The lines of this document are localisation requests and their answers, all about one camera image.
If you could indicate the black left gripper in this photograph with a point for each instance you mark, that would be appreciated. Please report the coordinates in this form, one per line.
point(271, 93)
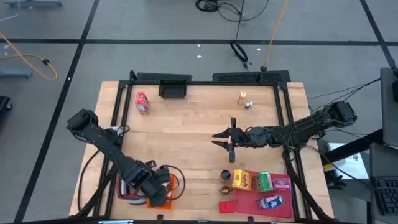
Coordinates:
point(157, 193)

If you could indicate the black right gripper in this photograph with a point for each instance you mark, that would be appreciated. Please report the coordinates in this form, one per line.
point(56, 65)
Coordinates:
point(241, 138)

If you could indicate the garlic powder jar purple label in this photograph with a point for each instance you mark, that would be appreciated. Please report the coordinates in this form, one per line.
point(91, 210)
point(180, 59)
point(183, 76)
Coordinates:
point(225, 175)

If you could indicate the yellow Corn Pops cereal box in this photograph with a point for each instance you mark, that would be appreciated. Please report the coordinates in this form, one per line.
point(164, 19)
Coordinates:
point(242, 180)

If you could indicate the orange squeeze bottle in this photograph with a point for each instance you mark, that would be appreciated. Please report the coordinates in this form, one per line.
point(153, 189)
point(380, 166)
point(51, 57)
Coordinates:
point(241, 99)

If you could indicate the brown taco seasoning packet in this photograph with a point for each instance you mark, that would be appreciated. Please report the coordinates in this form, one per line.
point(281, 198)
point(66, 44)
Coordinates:
point(226, 189)

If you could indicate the green box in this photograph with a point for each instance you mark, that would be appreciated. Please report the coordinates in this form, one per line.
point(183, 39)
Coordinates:
point(264, 182)

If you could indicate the red spice tin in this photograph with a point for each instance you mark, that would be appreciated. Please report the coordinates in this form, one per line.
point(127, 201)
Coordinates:
point(227, 207)

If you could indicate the pink box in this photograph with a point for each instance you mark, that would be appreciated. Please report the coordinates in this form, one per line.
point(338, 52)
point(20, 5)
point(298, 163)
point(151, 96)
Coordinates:
point(281, 183)

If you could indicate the blue carton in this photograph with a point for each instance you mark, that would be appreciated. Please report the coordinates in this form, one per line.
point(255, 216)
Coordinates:
point(270, 202)

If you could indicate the red carton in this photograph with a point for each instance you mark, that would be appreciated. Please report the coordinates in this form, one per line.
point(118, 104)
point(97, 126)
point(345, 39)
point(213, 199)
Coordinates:
point(142, 104)

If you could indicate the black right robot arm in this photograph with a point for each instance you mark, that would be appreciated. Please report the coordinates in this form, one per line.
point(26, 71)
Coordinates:
point(311, 124)

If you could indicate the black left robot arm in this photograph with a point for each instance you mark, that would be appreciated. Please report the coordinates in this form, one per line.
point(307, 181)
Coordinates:
point(102, 140)

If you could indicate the orange plastic basket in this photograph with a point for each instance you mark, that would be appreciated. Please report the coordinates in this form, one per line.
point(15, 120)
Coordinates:
point(161, 206)

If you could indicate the red and silver container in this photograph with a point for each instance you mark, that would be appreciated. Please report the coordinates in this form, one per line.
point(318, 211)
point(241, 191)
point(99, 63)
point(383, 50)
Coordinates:
point(119, 186)

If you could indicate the black perforated panel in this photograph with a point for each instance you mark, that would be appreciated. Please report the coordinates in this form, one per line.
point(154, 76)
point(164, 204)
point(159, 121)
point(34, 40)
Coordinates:
point(242, 76)

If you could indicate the pink plastic tray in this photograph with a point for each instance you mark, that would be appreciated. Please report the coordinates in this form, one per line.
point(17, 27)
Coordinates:
point(248, 205)

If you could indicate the black slotted plastic basket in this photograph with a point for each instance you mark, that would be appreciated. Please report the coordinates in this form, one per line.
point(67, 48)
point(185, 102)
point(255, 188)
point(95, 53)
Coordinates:
point(172, 90)

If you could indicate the black flat panel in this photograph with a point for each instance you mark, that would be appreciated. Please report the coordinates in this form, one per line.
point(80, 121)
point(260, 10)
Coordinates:
point(161, 76)

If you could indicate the black floor device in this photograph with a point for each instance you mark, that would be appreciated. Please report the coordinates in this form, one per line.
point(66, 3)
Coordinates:
point(335, 182)

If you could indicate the white paper sheet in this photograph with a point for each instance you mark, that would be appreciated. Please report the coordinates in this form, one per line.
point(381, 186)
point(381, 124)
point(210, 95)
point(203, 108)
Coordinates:
point(348, 165)

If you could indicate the black desk beam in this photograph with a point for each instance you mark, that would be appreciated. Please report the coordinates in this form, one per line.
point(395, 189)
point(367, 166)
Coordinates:
point(351, 149)

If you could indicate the black keyboard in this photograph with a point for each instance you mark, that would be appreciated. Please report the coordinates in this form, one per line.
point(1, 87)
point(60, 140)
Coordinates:
point(385, 196)

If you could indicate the black chair base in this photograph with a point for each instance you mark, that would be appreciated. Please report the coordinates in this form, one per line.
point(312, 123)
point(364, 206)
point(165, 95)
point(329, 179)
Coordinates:
point(3, 102)

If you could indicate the grey caster base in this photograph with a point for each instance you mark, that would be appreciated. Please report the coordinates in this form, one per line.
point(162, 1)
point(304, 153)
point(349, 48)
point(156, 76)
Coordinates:
point(15, 73)

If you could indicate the black aluminium table frame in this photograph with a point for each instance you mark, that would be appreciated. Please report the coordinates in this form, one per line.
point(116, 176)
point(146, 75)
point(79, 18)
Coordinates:
point(202, 83)

